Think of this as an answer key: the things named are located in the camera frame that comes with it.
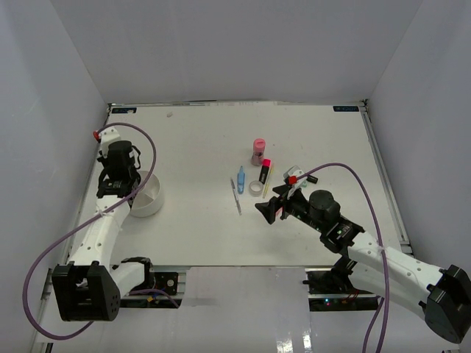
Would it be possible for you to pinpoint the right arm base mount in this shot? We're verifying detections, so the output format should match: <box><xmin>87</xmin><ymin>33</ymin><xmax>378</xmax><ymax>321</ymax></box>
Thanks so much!
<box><xmin>302</xmin><ymin>269</ymin><xmax>379</xmax><ymax>313</ymax></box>

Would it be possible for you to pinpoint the pink glue stick bottle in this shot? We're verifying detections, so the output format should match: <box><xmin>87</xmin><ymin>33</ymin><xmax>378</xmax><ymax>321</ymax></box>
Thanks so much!
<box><xmin>251</xmin><ymin>138</ymin><xmax>266</xmax><ymax>166</ymax></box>

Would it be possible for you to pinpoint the yellow pencil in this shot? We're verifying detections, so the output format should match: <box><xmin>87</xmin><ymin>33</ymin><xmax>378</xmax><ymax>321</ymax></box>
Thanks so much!
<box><xmin>262</xmin><ymin>163</ymin><xmax>275</xmax><ymax>199</ymax></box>

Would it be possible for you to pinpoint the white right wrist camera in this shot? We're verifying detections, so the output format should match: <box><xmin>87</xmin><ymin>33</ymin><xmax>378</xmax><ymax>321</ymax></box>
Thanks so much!
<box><xmin>283</xmin><ymin>165</ymin><xmax>307</xmax><ymax>200</ymax></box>

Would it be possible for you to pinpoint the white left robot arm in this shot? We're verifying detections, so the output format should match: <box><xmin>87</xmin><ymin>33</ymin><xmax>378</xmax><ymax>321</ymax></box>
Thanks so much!
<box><xmin>52</xmin><ymin>140</ymin><xmax>156</xmax><ymax>321</ymax></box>

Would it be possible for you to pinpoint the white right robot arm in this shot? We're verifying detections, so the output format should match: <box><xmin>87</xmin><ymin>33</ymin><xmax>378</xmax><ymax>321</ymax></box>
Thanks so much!
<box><xmin>255</xmin><ymin>185</ymin><xmax>470</xmax><ymax>344</ymax></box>

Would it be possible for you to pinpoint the pink black highlighter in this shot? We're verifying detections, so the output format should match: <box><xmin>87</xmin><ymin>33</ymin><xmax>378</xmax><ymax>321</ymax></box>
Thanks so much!
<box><xmin>258</xmin><ymin>158</ymin><xmax>272</xmax><ymax>185</ymax></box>

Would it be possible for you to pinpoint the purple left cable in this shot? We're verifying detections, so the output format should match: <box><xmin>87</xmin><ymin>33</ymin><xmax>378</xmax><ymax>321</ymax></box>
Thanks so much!
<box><xmin>22</xmin><ymin>123</ymin><xmax>181</xmax><ymax>340</ymax></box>

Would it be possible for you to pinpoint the blue correction tape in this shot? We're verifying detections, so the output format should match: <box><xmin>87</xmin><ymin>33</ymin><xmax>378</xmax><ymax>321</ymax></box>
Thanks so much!
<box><xmin>236</xmin><ymin>165</ymin><xmax>245</xmax><ymax>195</ymax></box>

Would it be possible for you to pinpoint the green black highlighter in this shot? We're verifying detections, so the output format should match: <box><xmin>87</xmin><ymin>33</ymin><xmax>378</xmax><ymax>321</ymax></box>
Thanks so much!
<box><xmin>305</xmin><ymin>175</ymin><xmax>319</xmax><ymax>184</ymax></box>

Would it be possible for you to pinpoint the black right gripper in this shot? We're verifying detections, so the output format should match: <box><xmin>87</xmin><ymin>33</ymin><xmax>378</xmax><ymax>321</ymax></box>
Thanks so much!
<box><xmin>255</xmin><ymin>184</ymin><xmax>325</xmax><ymax>234</ymax></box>

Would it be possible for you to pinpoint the clear tape roll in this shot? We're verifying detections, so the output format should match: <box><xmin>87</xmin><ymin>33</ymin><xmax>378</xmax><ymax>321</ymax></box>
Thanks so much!
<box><xmin>249</xmin><ymin>180</ymin><xmax>263</xmax><ymax>197</ymax></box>

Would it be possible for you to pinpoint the white round divided container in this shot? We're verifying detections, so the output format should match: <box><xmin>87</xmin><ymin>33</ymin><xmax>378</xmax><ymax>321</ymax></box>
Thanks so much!
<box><xmin>130</xmin><ymin>174</ymin><xmax>165</xmax><ymax>218</ymax></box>

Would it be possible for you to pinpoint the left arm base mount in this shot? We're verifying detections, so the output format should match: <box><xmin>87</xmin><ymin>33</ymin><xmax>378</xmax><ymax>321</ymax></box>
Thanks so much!
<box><xmin>120</xmin><ymin>272</ymin><xmax>183</xmax><ymax>309</ymax></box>

